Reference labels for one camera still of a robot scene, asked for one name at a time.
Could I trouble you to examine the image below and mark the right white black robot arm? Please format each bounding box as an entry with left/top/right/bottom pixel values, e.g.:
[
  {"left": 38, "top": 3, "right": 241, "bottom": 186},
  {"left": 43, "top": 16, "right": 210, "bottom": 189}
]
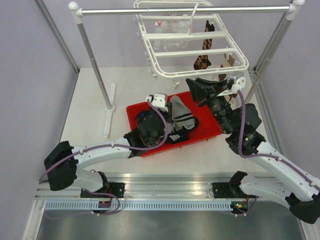
[{"left": 186, "top": 77, "right": 320, "bottom": 224}]

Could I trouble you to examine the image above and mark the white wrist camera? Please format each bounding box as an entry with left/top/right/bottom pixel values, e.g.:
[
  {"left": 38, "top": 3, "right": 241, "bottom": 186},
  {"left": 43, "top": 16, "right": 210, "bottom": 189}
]
[
  {"left": 146, "top": 93, "right": 169, "bottom": 112},
  {"left": 217, "top": 72, "right": 246, "bottom": 97}
]

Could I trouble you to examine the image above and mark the metal clothes rack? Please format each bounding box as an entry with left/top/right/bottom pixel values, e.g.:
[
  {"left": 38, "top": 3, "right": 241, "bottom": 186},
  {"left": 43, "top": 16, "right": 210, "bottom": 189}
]
[{"left": 68, "top": 0, "right": 305, "bottom": 139}]

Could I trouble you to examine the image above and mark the white slotted cable duct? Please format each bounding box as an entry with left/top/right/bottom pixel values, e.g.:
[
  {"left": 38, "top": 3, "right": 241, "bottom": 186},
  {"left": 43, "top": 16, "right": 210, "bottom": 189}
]
[{"left": 45, "top": 200, "right": 233, "bottom": 211}]

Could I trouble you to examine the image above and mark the white clip sock hanger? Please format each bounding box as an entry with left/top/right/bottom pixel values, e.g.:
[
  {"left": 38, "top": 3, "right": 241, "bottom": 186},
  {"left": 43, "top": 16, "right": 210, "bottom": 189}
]
[{"left": 133, "top": 0, "right": 249, "bottom": 86}]

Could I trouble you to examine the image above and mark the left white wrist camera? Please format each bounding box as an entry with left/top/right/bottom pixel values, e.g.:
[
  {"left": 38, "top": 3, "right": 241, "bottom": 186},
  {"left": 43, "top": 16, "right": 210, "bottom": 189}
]
[{"left": 146, "top": 93, "right": 169, "bottom": 112}]

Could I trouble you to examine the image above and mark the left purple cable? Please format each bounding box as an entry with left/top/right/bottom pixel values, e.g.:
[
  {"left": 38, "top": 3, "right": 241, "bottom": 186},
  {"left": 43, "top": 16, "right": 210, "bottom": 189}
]
[{"left": 38, "top": 101, "right": 168, "bottom": 221}]

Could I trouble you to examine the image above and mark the purple cable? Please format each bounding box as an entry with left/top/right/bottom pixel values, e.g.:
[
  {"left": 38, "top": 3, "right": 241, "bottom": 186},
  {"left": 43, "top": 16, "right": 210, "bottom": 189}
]
[
  {"left": 237, "top": 89, "right": 320, "bottom": 191},
  {"left": 38, "top": 101, "right": 168, "bottom": 221}
]

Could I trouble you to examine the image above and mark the white glove with red trim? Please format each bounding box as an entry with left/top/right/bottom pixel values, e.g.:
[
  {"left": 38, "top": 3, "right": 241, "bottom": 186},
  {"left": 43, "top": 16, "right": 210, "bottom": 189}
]
[{"left": 153, "top": 20, "right": 190, "bottom": 51}]

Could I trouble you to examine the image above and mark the grey striped sock back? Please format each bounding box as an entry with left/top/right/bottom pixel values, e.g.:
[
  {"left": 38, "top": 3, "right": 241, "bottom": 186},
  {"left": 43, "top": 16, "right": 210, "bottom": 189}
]
[{"left": 170, "top": 95, "right": 196, "bottom": 131}]

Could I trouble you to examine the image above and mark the beige brown striped sock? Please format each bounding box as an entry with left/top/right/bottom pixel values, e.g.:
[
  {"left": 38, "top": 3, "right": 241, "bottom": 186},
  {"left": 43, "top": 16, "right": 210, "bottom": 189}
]
[
  {"left": 227, "top": 93, "right": 238, "bottom": 105},
  {"left": 218, "top": 53, "right": 236, "bottom": 81}
]

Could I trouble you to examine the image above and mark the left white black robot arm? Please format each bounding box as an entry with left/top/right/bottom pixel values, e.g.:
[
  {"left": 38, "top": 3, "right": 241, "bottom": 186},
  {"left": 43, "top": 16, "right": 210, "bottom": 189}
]
[{"left": 44, "top": 108, "right": 173, "bottom": 198}]

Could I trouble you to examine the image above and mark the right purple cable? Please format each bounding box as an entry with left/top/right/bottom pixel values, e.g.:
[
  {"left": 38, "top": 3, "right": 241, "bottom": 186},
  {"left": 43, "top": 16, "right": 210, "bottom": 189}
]
[{"left": 237, "top": 89, "right": 320, "bottom": 191}]

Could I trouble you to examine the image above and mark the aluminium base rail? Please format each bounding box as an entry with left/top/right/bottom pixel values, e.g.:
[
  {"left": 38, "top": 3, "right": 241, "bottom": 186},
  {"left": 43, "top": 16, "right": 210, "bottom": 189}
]
[{"left": 34, "top": 172, "right": 283, "bottom": 200}]

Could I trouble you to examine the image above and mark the grey striped sock front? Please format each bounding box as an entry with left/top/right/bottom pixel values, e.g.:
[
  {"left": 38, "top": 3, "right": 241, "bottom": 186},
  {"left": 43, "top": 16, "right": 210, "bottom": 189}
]
[{"left": 166, "top": 121, "right": 176, "bottom": 134}]

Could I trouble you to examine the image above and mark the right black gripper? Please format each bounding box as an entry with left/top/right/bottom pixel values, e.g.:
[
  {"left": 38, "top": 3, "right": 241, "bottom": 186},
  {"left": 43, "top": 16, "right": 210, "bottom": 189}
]
[{"left": 186, "top": 75, "right": 234, "bottom": 134}]

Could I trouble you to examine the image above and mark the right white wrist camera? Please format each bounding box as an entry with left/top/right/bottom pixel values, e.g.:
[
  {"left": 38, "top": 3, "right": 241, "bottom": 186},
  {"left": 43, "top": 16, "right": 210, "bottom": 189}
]
[{"left": 217, "top": 72, "right": 246, "bottom": 97}]

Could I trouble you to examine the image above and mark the black blue sock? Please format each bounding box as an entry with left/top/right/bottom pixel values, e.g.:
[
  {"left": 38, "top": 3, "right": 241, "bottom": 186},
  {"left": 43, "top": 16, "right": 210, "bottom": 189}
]
[
  {"left": 135, "top": 110, "right": 153, "bottom": 123},
  {"left": 165, "top": 117, "right": 199, "bottom": 144}
]

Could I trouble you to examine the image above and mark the grey striped sock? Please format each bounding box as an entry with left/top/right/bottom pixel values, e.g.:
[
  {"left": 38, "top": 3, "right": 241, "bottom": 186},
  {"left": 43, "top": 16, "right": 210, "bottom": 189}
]
[
  {"left": 170, "top": 95, "right": 196, "bottom": 131},
  {"left": 166, "top": 121, "right": 176, "bottom": 134}
]

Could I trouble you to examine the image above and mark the red plastic bin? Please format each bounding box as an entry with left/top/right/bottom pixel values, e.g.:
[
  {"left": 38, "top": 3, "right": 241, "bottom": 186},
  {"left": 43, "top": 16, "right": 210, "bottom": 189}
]
[{"left": 126, "top": 91, "right": 222, "bottom": 157}]

